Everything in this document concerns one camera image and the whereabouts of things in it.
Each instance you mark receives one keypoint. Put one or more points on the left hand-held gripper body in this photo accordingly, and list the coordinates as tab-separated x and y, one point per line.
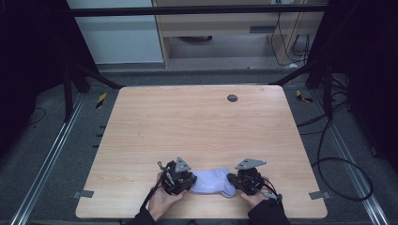
175	181

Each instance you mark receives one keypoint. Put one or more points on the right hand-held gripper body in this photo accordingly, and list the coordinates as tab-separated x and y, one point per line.
250	181

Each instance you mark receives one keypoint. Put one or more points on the person's right hand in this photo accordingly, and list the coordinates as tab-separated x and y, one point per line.
258	199

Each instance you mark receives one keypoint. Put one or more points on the person's left hand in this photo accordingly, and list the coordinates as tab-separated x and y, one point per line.
161	203

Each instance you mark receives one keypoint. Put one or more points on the grey tape strip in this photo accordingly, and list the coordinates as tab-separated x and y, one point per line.
319	195
83	194

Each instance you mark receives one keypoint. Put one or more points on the grey table grommet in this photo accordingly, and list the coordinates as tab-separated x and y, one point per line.
232	98

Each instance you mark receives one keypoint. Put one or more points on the yellow black hazard tape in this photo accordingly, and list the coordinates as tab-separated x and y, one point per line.
101	100
303	97

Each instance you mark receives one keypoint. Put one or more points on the black metal stand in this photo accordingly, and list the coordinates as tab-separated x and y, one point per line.
327	90
67	97

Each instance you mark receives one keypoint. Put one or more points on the white cabinet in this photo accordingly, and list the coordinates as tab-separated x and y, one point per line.
119	40

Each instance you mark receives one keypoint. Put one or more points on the light wooden desk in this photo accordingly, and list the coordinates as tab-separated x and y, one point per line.
219	23

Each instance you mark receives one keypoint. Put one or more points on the black curtain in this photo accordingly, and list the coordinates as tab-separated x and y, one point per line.
31	62
372	78

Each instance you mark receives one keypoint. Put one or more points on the metal floor rail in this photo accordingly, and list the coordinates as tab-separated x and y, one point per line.
51	153
353	168

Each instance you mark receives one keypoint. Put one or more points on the black horizontal frame bar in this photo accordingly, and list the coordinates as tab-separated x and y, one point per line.
194	10

